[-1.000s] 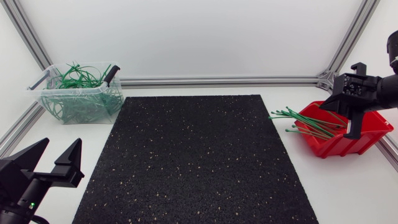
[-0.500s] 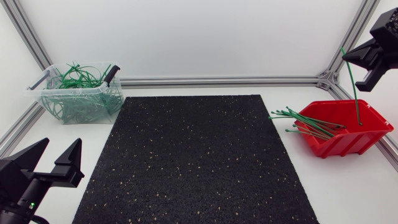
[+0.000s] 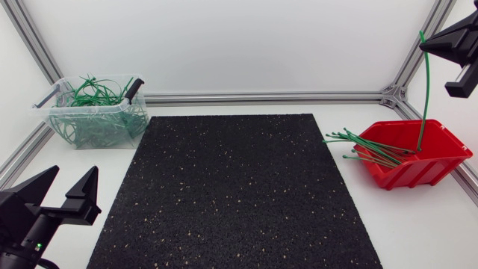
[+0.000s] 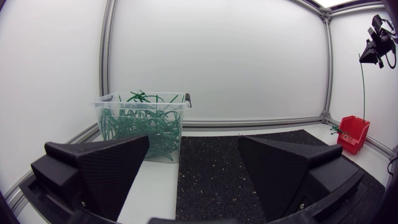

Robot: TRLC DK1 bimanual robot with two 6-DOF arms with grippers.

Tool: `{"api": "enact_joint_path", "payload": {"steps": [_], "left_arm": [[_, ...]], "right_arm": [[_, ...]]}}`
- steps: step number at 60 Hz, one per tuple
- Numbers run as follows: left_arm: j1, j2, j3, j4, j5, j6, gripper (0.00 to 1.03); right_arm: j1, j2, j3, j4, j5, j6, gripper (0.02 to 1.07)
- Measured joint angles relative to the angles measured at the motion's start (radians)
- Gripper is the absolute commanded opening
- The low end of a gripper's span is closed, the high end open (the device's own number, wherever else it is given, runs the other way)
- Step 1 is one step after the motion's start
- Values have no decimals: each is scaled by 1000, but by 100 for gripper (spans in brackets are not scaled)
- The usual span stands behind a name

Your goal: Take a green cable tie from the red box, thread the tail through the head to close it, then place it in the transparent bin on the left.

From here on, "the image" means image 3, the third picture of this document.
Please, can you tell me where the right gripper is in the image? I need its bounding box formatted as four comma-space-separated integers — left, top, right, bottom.
418, 10, 478, 99

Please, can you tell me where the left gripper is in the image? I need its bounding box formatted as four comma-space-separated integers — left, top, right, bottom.
0, 165, 102, 244

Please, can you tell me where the green cable tie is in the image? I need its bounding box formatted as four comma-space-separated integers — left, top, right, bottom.
416, 30, 431, 152

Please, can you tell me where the clear plastic bin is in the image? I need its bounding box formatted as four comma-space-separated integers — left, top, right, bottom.
31, 73, 150, 150

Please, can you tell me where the red plastic box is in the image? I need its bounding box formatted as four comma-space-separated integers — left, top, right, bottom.
353, 119, 474, 191

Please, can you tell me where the black speckled mat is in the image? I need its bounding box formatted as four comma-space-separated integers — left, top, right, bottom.
86, 114, 384, 269

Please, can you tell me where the pile of closed green cable ties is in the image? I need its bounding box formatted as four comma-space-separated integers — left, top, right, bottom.
48, 74, 149, 149

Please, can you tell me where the bundle of green cable ties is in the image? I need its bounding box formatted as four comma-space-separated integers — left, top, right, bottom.
323, 127, 416, 170

